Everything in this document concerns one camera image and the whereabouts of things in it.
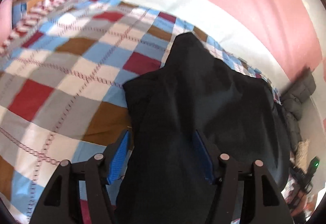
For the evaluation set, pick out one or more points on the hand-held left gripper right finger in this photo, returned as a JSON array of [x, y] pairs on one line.
[[203, 160]]

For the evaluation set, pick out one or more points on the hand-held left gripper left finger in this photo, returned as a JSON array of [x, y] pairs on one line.
[[119, 160]]

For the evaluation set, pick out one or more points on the black long padded coat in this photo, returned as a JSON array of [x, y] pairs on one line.
[[198, 101]]

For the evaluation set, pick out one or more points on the person's right forearm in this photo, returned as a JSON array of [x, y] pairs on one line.
[[305, 208]]

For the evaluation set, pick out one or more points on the speckled beige rolled cushion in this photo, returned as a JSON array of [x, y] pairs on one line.
[[303, 150]]

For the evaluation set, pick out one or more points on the grey quilted jacket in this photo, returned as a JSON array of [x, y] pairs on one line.
[[296, 101]]

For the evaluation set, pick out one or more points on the checkered patchwork bed blanket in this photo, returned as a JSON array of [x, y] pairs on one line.
[[63, 71]]

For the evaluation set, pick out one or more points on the blue and white box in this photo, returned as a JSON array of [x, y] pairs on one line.
[[23, 8]]

